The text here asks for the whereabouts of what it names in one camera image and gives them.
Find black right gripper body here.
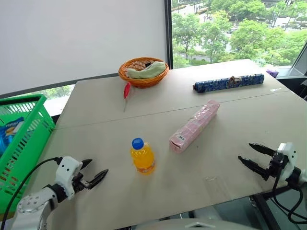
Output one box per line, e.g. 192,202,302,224
267,150,288,179

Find rolled blue patterned umbrella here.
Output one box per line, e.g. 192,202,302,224
192,73,265,93

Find blue snack bag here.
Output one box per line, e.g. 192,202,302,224
0,116,26,154

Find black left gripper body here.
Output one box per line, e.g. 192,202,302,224
71,170,90,194

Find red handled screwdriver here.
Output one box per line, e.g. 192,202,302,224
122,81,132,113

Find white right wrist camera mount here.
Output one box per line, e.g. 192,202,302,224
276,142,298,183

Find pale green cloth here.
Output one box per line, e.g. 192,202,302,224
126,61,166,80

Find long pink carton box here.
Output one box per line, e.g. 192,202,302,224
168,99,221,154

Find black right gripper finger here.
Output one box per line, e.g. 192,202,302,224
237,155,270,181
248,142,277,158

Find black table frame leg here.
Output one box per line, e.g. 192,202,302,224
249,193,282,230

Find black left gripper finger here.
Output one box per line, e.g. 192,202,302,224
87,169,109,190
81,159,94,172

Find orange juice bottle blue cap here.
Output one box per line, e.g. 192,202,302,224
130,137,156,176

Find orange wicker basket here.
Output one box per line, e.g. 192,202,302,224
118,56,169,89

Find black window frame post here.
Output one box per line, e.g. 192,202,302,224
164,0,174,70

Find white roller blind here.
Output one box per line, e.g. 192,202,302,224
0,0,168,90

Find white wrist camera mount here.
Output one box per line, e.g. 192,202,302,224
276,142,298,183
54,156,83,201

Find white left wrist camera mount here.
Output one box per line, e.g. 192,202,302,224
54,156,83,201

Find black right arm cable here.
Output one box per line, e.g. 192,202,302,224
272,172,307,225

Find green plastic crate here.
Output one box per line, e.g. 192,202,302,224
0,93,56,214

